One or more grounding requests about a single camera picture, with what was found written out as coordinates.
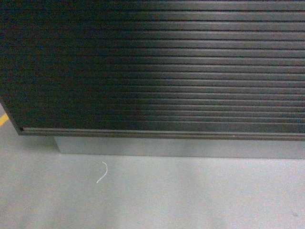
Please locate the black checkout counter cabinet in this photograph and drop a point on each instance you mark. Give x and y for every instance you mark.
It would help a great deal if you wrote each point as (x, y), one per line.
(196, 78)

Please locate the white string scrap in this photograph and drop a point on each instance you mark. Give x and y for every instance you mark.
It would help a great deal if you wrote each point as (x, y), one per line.
(105, 172)

